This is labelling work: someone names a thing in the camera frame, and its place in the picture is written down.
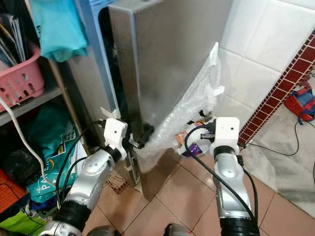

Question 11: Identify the grey shelf board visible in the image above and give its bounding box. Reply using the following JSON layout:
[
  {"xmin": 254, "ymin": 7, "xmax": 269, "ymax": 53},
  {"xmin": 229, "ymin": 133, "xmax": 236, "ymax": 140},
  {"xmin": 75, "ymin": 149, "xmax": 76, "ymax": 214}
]
[{"xmin": 0, "ymin": 87, "xmax": 64, "ymax": 126}]

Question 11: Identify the orange plastic crate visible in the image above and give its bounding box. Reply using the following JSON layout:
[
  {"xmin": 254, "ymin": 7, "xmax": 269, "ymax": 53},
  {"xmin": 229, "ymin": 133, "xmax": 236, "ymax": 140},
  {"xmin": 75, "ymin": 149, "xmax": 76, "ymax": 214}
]
[{"xmin": 0, "ymin": 170, "xmax": 28, "ymax": 213}]

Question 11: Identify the robot left leg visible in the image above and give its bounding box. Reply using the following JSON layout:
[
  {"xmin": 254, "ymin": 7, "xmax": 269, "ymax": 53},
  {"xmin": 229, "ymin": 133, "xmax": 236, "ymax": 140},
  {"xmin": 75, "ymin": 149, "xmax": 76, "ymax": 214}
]
[{"xmin": 86, "ymin": 225, "xmax": 121, "ymax": 236}]

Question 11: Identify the thin black floor cable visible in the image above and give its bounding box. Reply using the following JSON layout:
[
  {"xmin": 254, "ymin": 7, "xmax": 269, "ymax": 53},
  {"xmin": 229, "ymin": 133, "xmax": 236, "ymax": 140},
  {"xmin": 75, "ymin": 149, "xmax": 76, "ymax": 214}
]
[{"xmin": 246, "ymin": 120, "xmax": 315, "ymax": 187}]

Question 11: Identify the black plastic bag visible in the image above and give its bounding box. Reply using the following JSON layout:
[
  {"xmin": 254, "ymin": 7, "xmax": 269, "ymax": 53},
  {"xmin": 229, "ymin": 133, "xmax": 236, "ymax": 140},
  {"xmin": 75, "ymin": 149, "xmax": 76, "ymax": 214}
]
[{"xmin": 2, "ymin": 148, "xmax": 42, "ymax": 187}]

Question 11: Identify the robot leg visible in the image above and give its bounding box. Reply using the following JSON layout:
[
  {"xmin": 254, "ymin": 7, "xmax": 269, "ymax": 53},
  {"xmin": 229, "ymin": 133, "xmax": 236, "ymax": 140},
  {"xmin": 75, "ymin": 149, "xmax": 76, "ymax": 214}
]
[
  {"xmin": 163, "ymin": 223, "xmax": 192, "ymax": 236},
  {"xmin": 86, "ymin": 225, "xmax": 121, "ymax": 236}
]

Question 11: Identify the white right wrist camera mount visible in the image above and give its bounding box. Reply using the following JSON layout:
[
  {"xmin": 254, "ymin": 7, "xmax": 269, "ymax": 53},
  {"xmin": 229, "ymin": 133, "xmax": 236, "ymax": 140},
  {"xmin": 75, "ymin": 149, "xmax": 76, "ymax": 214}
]
[{"xmin": 208, "ymin": 117, "xmax": 241, "ymax": 158}]

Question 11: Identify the stack of papers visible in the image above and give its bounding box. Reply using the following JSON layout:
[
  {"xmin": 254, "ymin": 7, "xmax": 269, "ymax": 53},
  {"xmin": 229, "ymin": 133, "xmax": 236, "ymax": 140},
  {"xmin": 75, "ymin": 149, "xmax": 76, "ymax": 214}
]
[{"xmin": 0, "ymin": 12, "xmax": 32, "ymax": 67}]

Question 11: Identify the white cable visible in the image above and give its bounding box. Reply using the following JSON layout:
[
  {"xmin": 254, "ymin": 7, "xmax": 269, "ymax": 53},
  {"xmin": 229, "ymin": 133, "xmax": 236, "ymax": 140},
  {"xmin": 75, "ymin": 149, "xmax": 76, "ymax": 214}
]
[{"xmin": 0, "ymin": 98, "xmax": 62, "ymax": 207}]

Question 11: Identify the purple food plate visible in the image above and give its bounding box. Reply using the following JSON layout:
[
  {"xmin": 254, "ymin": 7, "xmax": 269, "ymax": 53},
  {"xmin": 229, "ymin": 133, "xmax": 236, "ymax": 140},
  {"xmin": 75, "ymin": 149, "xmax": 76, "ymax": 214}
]
[{"xmin": 175, "ymin": 119, "xmax": 216, "ymax": 159}]

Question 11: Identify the pink plastic basket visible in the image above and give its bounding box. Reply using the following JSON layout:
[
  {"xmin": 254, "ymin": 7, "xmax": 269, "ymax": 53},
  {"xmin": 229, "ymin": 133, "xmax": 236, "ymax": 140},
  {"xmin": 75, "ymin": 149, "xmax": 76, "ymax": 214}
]
[{"xmin": 0, "ymin": 41, "xmax": 48, "ymax": 109}]

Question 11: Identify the stainless steel fridge door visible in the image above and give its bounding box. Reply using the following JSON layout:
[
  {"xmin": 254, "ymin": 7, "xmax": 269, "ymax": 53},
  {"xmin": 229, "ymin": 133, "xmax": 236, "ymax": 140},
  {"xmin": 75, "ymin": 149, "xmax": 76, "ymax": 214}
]
[{"xmin": 107, "ymin": 0, "xmax": 234, "ymax": 202}]

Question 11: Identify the red tiled pillar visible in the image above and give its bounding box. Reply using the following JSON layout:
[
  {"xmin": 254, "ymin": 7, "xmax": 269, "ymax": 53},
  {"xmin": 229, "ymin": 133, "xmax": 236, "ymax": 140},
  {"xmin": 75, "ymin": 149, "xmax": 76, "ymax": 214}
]
[{"xmin": 237, "ymin": 29, "xmax": 315, "ymax": 146}]

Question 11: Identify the red and blue bag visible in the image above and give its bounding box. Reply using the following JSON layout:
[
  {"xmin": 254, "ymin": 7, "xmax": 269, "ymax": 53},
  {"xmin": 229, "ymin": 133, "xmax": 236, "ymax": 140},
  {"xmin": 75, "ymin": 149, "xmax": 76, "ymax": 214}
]
[{"xmin": 283, "ymin": 80, "xmax": 315, "ymax": 122}]

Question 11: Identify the fridge cabinet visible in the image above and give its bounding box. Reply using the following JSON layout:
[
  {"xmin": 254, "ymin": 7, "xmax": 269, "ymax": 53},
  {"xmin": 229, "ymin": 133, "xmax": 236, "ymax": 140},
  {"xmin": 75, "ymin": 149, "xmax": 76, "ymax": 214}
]
[{"xmin": 64, "ymin": 0, "xmax": 114, "ymax": 163}]

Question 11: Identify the bright green bag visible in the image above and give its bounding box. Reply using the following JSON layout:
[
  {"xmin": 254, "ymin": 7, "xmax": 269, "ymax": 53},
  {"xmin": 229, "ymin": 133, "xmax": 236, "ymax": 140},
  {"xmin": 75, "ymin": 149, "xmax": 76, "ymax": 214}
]
[{"xmin": 0, "ymin": 210, "xmax": 45, "ymax": 236}]

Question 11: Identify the robot right leg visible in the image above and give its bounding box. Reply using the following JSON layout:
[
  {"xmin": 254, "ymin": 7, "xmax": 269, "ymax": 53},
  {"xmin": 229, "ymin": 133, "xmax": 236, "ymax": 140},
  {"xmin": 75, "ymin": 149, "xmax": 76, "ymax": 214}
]
[{"xmin": 163, "ymin": 223, "xmax": 192, "ymax": 236}]

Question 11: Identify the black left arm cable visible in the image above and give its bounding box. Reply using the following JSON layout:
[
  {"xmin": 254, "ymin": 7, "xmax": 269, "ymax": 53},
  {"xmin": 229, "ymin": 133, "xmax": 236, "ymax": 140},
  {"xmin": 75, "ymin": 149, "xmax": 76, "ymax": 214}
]
[{"xmin": 54, "ymin": 120, "xmax": 109, "ymax": 209}]

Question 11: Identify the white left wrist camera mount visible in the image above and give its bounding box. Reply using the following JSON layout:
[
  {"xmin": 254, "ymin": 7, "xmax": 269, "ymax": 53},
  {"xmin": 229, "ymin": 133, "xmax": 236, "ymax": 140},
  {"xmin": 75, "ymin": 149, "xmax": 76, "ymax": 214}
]
[{"xmin": 102, "ymin": 118, "xmax": 129, "ymax": 161}]

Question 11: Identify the blue printed sack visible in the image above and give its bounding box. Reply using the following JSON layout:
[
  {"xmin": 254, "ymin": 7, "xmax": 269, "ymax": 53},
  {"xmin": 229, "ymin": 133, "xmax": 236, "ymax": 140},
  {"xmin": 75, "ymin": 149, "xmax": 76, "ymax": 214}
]
[{"xmin": 27, "ymin": 147, "xmax": 74, "ymax": 205}]

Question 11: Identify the teal plastic bag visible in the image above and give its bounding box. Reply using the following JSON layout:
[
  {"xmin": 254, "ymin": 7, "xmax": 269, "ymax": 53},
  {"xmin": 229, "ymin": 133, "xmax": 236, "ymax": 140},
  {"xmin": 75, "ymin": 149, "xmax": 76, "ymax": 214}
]
[{"xmin": 29, "ymin": 0, "xmax": 90, "ymax": 63}]

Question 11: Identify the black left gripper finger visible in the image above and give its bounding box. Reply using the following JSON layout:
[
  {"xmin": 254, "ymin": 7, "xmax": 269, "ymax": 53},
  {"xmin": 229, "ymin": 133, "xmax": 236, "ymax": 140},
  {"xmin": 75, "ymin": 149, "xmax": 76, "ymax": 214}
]
[{"xmin": 140, "ymin": 124, "xmax": 156, "ymax": 148}]

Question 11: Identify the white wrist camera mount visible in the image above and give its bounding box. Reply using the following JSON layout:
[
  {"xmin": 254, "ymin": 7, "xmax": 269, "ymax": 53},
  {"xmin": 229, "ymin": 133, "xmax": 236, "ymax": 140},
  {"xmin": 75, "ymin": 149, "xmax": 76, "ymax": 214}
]
[
  {"xmin": 208, "ymin": 117, "xmax": 241, "ymax": 158},
  {"xmin": 102, "ymin": 118, "xmax": 129, "ymax": 161}
]

